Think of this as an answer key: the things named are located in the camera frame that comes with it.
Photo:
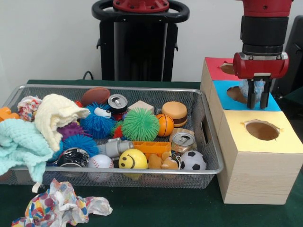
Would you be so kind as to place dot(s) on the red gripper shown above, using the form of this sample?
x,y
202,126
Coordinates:
x,y
260,67

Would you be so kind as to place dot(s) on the small clear plastic container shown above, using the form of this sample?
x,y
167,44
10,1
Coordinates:
x,y
258,89

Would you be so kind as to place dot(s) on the brown toy football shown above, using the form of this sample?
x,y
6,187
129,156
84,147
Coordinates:
x,y
94,94

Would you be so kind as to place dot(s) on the cream white cloth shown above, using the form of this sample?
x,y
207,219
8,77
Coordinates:
x,y
54,111

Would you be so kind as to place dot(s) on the colourful dotted cloth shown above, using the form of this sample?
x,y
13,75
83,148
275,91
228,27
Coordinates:
x,y
59,205

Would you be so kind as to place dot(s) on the mint green cloth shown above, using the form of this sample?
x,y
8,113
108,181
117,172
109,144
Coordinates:
x,y
19,142

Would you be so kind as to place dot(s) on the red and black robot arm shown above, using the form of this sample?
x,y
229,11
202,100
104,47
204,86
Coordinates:
x,y
265,28

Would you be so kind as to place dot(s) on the shallow mesh bin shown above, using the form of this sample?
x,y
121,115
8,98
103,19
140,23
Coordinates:
x,y
189,113

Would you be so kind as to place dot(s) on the wooden box with three holes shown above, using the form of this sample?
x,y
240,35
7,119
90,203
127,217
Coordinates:
x,y
255,177

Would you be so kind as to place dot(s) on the dark green table cloth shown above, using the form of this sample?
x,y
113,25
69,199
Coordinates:
x,y
165,208
297,97

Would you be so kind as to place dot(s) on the black upright panel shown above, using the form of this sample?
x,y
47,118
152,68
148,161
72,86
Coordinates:
x,y
296,59

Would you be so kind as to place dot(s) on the toy hamburger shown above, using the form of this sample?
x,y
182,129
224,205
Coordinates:
x,y
174,113

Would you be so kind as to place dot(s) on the black and white soccer ball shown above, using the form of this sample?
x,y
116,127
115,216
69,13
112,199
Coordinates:
x,y
193,160

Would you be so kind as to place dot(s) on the orange toy basketball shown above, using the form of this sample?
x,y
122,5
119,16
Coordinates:
x,y
165,125

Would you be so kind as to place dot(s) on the green spiky ball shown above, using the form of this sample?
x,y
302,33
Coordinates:
x,y
140,124

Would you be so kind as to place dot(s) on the dark pull-tab can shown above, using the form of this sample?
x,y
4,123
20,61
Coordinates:
x,y
117,101

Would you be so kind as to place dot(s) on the yellow ball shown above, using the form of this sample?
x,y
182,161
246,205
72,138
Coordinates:
x,y
132,159

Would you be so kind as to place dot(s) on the blue spiky ball with eyes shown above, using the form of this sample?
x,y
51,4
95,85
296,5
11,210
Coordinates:
x,y
97,120

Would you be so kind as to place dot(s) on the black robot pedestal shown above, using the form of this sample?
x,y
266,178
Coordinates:
x,y
142,59

